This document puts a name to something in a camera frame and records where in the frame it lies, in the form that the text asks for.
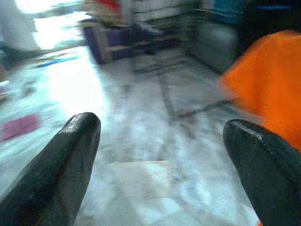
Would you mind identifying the pink floor cloth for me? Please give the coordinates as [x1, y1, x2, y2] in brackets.
[1, 113, 41, 141]

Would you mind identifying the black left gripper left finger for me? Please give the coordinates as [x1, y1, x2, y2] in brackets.
[0, 112, 102, 226]

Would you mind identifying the blue floor mat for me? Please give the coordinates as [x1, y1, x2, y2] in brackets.
[35, 56, 79, 69]

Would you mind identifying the brown garment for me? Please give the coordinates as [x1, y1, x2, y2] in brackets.
[83, 0, 129, 26]

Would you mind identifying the blue bag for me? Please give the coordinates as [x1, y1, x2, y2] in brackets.
[213, 0, 250, 21]

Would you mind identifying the orange shirt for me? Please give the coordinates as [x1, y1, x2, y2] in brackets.
[217, 30, 301, 226]

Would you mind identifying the black garment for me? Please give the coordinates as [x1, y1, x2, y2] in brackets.
[239, 4, 301, 51]

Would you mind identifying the purple sofa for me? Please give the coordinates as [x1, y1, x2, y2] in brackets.
[82, 20, 151, 65]

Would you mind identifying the grey-green sofa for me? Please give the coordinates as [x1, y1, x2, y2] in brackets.
[188, 21, 240, 73]

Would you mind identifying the black metal drying rack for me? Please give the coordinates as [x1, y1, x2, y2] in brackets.
[131, 4, 236, 118]

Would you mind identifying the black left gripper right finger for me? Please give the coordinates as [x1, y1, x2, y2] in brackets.
[222, 119, 301, 226]

